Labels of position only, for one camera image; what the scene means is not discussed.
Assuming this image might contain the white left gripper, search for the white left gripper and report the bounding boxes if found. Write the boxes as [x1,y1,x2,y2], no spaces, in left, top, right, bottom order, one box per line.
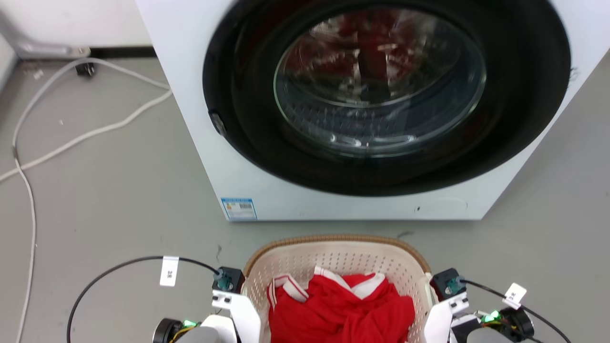
[231,294,262,343]

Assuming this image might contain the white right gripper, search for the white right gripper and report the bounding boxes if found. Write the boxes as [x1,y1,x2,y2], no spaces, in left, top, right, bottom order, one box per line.
[423,300,454,343]

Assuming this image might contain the cream perforated laundry basket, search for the cream perforated laundry basket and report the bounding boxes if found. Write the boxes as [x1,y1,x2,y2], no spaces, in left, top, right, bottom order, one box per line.
[242,234,436,343]

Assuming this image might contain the red and white garment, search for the red and white garment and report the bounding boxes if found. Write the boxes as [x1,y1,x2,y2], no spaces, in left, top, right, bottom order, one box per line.
[266,266,416,343]

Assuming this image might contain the blue energy label sticker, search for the blue energy label sticker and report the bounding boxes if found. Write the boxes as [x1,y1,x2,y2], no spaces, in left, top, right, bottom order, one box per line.
[221,198,258,221]

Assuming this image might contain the white front-load washing machine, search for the white front-load washing machine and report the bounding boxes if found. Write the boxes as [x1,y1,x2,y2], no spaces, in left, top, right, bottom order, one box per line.
[135,0,610,222]

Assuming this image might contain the round black washer door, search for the round black washer door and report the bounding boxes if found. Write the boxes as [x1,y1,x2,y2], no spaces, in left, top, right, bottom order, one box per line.
[202,0,572,197]

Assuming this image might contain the white tag on right cable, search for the white tag on right cable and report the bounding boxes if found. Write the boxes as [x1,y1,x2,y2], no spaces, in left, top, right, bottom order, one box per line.
[502,283,528,310]

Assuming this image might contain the white tag on cable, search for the white tag on cable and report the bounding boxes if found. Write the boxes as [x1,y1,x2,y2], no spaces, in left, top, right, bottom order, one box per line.
[160,256,180,287]
[502,283,528,310]

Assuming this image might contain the white tag on left cable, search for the white tag on left cable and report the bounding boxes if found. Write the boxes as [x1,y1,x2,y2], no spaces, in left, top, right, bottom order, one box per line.
[160,256,180,287]

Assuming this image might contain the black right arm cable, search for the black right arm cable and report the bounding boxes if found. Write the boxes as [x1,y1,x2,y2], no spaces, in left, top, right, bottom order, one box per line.
[460,279,573,343]

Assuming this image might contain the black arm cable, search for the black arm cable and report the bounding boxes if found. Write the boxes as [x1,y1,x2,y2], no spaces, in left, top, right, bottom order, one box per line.
[66,255,223,343]
[460,279,573,343]

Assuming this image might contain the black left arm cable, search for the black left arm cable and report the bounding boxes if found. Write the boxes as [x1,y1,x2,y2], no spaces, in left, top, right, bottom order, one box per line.
[66,255,223,343]

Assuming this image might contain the thick white floor hose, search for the thick white floor hose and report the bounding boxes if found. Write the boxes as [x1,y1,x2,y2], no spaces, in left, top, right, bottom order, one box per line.
[0,89,173,183]

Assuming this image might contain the thin grey floor cable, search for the thin grey floor cable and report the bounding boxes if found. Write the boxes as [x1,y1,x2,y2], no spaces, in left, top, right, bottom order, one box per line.
[11,57,171,343]

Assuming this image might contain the white wall cable duct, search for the white wall cable duct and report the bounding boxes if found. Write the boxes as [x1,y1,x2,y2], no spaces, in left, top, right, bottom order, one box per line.
[13,40,92,60]

